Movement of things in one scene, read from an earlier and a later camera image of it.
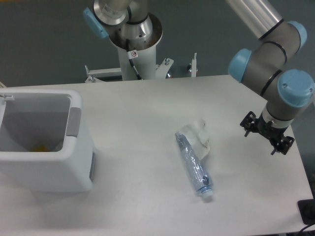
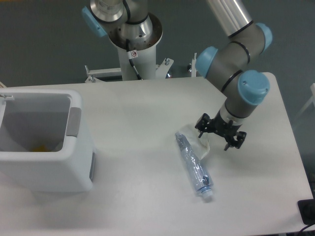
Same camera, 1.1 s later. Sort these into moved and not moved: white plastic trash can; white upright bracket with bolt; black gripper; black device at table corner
Moved: black gripper
Not moved: black device at table corner; white upright bracket with bolt; white plastic trash can
